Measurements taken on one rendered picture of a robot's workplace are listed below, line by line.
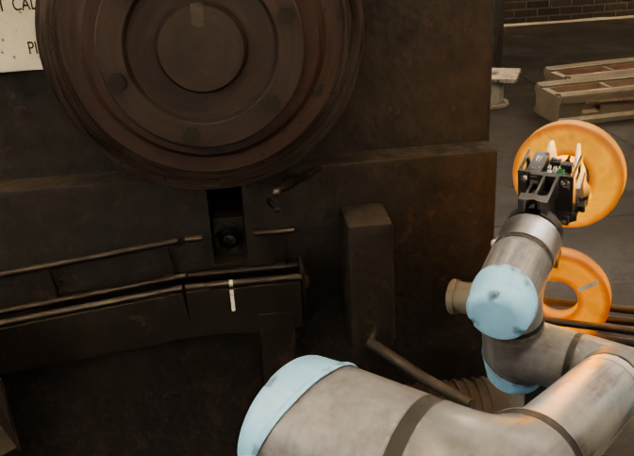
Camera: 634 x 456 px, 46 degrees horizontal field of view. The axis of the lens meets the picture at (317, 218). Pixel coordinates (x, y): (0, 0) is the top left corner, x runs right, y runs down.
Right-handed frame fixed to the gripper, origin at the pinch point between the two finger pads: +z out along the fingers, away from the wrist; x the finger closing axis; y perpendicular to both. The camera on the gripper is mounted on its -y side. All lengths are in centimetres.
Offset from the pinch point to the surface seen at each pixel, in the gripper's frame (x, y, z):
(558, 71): 84, -172, 350
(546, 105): 78, -167, 298
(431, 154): 25.1, -7.7, 8.5
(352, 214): 33.6, -11.1, -6.9
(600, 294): -6.5, -18.4, -6.6
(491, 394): 7.9, -36.5, -15.8
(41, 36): 67, 28, -26
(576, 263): -2.8, -14.1, -5.7
